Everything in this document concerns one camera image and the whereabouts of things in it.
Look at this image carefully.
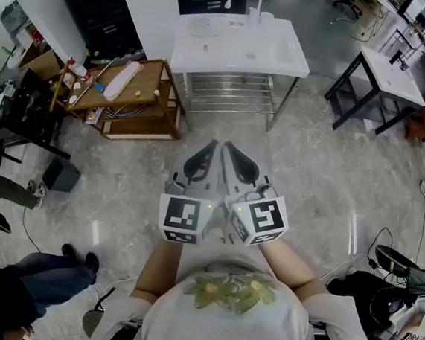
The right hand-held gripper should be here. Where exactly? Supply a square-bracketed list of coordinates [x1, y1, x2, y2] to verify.
[212, 140, 297, 250]

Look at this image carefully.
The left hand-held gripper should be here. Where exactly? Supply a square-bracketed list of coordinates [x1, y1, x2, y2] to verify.
[156, 134, 224, 247]

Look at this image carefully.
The person's right forearm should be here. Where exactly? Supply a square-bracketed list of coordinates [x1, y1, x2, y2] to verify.
[252, 235, 332, 304]

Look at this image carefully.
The person's left forearm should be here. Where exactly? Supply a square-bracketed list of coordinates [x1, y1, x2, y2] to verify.
[130, 235, 185, 308]

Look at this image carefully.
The metal sink stand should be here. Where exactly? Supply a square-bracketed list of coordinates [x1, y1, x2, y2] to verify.
[175, 64, 301, 135]

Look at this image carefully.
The wooden cart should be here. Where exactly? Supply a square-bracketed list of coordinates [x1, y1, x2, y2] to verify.
[49, 48, 191, 147]

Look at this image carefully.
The white plastic-wrapped pad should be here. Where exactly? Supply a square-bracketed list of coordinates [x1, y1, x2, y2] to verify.
[102, 57, 145, 106]

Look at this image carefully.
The white sink basin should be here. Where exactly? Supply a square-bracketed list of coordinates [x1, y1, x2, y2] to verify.
[168, 7, 316, 87]

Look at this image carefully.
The small black box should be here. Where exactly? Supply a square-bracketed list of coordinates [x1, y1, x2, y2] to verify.
[40, 155, 83, 195]

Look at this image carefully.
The soap dish with soap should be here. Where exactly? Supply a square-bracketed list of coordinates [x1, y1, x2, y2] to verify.
[188, 16, 221, 39]

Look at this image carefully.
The red-label plastic bottle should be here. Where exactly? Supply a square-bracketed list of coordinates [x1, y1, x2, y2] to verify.
[64, 57, 96, 85]

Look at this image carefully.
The person's white floral shirt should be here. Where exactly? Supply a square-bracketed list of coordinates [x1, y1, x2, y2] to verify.
[83, 238, 382, 340]

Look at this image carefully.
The black bag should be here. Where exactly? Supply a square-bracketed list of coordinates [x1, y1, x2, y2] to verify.
[322, 268, 411, 339]

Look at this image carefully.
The black-framed white sink table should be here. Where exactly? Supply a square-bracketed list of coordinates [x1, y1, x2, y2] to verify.
[320, 42, 425, 140]

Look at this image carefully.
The black desk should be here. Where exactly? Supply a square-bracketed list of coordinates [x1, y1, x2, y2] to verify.
[0, 65, 80, 175]

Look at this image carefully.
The grey dustpan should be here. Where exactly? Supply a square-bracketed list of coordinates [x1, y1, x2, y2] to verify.
[80, 283, 117, 340]

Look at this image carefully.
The black cabinet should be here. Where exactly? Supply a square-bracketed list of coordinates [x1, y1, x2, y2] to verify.
[48, 0, 152, 63]

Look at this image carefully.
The cardboard box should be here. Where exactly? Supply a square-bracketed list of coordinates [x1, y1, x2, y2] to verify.
[17, 40, 67, 84]

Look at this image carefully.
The small black faucet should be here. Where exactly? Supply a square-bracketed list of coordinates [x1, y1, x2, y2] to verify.
[388, 48, 405, 67]

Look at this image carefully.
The black office chair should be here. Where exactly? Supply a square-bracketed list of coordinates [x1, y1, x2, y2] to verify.
[324, 0, 365, 21]

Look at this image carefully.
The coil of cables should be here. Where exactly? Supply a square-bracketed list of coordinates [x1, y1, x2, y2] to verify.
[104, 99, 148, 123]

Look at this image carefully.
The blue-handled metal wiper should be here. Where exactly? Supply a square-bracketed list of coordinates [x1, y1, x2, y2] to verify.
[70, 53, 118, 112]

